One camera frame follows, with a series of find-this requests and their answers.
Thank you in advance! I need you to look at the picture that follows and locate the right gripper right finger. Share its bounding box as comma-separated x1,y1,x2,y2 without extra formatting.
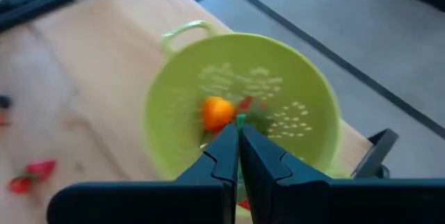
241,124,331,224

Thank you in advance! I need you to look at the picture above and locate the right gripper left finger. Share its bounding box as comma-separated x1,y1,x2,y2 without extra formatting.
175,122,241,224

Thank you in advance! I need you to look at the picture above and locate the red fruit with green stem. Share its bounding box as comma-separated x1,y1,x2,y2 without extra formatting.
235,113,252,211

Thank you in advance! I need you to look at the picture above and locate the small orange red peach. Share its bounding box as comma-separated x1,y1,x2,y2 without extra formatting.
201,95,236,131

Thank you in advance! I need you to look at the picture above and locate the green plastic colander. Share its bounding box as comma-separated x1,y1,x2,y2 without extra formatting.
143,19,350,183

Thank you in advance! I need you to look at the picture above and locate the red cherry tomato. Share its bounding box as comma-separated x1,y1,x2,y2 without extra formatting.
7,176,33,194
26,159,57,180

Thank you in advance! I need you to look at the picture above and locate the wooden shelf with black frame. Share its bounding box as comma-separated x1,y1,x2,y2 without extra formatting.
0,0,399,183

